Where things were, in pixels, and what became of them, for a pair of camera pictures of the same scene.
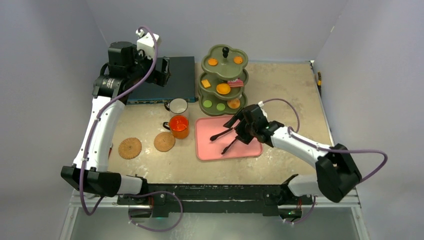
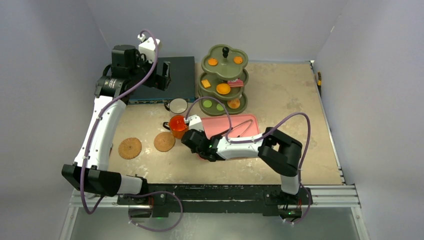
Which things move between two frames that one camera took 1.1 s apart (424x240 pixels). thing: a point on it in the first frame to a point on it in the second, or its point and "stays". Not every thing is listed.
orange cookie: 238,60 stays
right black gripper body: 241,130 to 191,136
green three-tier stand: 221,85 stays
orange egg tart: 223,88 stays
